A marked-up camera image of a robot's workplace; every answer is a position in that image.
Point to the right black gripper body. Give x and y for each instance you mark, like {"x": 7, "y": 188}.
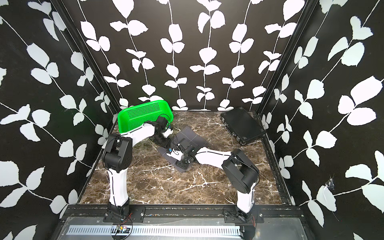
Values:
{"x": 184, "y": 162}

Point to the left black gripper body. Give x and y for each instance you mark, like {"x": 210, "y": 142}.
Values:
{"x": 162, "y": 140}

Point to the dark grey grid pillowcase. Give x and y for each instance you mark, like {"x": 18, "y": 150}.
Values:
{"x": 186, "y": 134}

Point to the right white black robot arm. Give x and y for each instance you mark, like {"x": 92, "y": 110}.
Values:
{"x": 239, "y": 169}

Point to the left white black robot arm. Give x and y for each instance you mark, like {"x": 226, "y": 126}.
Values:
{"x": 118, "y": 155}

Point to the green plastic basket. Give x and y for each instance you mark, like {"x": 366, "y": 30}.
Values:
{"x": 133, "y": 117}

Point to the black hard case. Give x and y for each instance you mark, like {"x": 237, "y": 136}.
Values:
{"x": 242, "y": 126}

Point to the small green circuit board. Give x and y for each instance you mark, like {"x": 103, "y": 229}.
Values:
{"x": 121, "y": 230}

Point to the white perforated strip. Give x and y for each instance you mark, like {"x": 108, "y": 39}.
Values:
{"x": 165, "y": 231}

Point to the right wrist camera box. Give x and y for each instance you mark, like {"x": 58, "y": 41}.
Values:
{"x": 175, "y": 154}

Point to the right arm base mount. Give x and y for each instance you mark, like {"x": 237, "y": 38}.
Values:
{"x": 234, "y": 215}

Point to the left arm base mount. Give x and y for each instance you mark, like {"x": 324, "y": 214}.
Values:
{"x": 132, "y": 213}

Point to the black front mounting rail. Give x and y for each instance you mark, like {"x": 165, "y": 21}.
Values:
{"x": 183, "y": 211}

